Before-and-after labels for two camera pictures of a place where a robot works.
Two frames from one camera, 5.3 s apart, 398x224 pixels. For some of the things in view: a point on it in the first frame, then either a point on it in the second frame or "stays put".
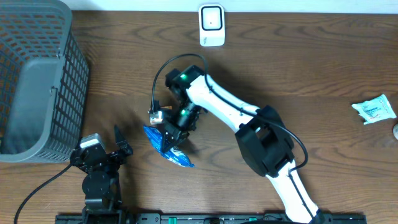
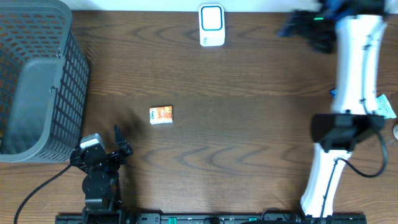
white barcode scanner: x=212 y=32 stays put
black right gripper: x=180 y=132 to x=326 y=46
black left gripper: x=117 y=158 stays put
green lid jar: x=395 y=131 stays put
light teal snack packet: x=376 y=109 stays put
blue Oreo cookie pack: x=175 y=155 to x=334 y=93
